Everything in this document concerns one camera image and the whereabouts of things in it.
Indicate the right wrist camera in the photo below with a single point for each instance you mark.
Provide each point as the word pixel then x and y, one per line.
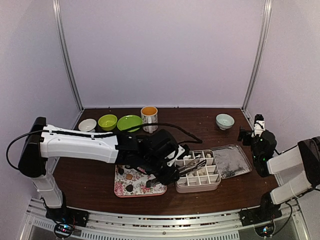
pixel 258 123

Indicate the black white bowl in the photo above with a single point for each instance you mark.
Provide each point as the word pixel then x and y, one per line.
pixel 88 125

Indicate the left aluminium frame post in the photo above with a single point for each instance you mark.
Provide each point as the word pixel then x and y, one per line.
pixel 65 54

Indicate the green plate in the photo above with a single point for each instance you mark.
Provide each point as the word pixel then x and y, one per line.
pixel 129 121

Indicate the pale blue tea bowl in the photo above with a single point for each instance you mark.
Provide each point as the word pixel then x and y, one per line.
pixel 224 121

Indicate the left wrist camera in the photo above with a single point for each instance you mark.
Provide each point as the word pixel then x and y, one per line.
pixel 176 154

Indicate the metal serving tongs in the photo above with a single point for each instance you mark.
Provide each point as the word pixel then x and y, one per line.
pixel 183 170

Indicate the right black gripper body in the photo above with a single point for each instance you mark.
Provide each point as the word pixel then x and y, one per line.
pixel 245 141

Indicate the right aluminium frame post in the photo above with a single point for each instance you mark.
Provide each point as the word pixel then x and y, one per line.
pixel 264 31

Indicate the green bowl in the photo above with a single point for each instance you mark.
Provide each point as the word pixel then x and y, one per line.
pixel 107 122

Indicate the floral pink tray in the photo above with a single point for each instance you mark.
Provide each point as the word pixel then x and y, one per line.
pixel 129 183

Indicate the pink rabbit tin lid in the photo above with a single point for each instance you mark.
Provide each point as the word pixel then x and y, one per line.
pixel 231 161

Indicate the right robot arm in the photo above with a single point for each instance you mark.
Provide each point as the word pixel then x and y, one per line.
pixel 262 144

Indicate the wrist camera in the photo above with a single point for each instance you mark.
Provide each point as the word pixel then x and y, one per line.
pixel 258 123
pixel 176 154

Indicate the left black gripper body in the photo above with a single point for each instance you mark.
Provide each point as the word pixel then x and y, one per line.
pixel 165 178

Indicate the floral white mug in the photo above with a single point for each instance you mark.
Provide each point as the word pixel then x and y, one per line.
pixel 149 115

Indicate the aluminium frame post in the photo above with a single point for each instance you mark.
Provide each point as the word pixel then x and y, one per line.
pixel 264 31
pixel 65 54

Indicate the front aluminium rail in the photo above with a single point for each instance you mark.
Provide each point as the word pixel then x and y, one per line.
pixel 225 225

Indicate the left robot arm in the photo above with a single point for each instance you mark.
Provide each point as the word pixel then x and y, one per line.
pixel 154 154

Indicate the pink divided tin box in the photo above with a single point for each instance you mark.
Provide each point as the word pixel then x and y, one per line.
pixel 204 179

